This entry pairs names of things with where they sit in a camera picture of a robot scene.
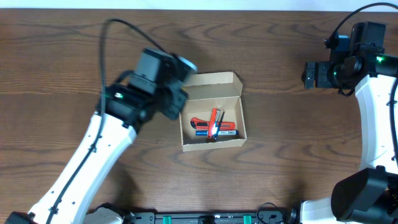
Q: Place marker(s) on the blue marker pen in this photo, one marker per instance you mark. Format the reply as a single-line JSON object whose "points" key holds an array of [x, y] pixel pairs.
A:
{"points": [[218, 133]]}

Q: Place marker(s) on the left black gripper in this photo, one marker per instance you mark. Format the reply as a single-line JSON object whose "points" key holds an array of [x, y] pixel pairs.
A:
{"points": [[175, 104]]}

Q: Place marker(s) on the red utility knife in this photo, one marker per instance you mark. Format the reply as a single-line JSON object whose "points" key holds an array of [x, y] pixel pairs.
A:
{"points": [[201, 124]]}

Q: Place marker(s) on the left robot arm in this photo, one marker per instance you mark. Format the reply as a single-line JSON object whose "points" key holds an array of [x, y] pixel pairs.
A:
{"points": [[112, 129]]}

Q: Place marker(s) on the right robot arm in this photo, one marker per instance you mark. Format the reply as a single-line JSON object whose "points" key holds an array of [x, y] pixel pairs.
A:
{"points": [[370, 195]]}

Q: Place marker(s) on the open cardboard box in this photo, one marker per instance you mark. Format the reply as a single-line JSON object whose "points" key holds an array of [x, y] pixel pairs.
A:
{"points": [[207, 91]]}

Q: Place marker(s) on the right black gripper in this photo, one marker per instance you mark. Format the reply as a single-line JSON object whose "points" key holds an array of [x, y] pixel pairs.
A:
{"points": [[314, 74]]}

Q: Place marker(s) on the red and white pliers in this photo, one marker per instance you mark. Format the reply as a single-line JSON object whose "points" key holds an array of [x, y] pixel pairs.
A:
{"points": [[213, 127]]}

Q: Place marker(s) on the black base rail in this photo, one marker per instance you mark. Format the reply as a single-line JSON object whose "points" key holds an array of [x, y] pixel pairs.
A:
{"points": [[108, 214]]}

